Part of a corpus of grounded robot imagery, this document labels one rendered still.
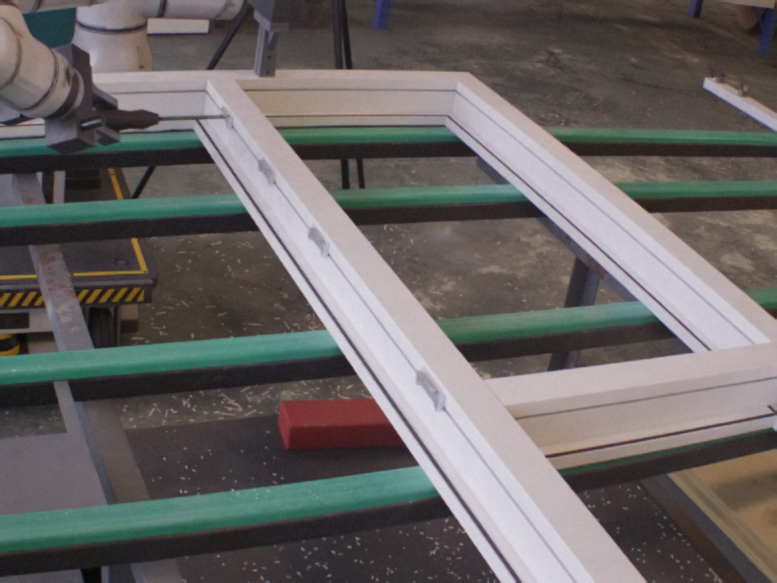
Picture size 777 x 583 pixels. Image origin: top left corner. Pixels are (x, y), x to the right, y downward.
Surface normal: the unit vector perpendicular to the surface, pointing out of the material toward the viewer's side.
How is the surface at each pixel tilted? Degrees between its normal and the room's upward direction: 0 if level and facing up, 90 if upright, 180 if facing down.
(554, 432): 90
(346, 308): 90
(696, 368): 0
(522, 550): 90
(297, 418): 0
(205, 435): 0
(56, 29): 90
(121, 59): 68
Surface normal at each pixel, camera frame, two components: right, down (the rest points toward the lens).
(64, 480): 0.15, -0.87
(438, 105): 0.38, 0.49
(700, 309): -0.92, 0.07
